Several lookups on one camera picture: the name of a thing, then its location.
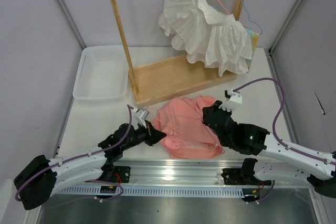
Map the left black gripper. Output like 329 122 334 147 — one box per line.
121 120 166 152

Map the pink skirt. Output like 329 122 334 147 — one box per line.
152 95 224 159

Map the pink wire hanger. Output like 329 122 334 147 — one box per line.
147 107 202 135

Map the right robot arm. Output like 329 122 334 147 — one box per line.
202 101 335 198

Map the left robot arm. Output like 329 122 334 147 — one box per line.
14 121 166 210

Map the wooden clothes rack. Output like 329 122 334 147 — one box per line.
110 0 238 106

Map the white plastic basket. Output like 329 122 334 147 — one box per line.
72 45 129 102

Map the colourful pastel garment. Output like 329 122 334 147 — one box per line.
245 27 260 69

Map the white ruffled dress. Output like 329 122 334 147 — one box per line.
158 0 254 76

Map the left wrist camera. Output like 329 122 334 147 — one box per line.
131 108 149 128

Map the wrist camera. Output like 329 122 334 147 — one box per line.
131 108 149 128
220 89 243 112

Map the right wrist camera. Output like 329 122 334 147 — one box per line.
220 89 243 112

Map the aluminium mounting rail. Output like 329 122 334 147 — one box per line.
52 158 321 188

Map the white slotted cable duct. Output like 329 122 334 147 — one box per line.
57 184 244 198

